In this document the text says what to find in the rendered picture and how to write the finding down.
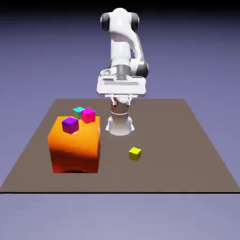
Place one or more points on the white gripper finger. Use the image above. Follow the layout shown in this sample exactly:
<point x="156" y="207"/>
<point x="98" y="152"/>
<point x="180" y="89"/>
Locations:
<point x="114" y="101"/>
<point x="128" y="101"/>

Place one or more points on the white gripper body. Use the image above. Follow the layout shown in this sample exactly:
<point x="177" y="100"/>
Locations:
<point x="121" y="86"/>

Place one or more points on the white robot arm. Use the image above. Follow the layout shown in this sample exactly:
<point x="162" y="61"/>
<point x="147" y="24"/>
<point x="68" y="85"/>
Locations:
<point x="120" y="37"/>

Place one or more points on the small pink cube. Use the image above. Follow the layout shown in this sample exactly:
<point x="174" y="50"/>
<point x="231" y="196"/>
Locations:
<point x="88" y="115"/>

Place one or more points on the small cyan cube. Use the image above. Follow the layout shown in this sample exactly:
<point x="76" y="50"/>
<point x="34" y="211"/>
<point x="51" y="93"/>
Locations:
<point x="77" y="111"/>

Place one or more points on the small purple cube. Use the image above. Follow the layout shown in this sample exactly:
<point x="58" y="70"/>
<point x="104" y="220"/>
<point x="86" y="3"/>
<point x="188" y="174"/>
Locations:
<point x="70" y="125"/>

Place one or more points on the small yellow cube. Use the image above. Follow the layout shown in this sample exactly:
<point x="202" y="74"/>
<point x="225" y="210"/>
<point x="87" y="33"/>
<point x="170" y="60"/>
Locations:
<point x="135" y="153"/>

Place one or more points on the large orange box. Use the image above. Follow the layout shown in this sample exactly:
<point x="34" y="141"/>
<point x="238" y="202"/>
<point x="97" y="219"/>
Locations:
<point x="74" y="146"/>

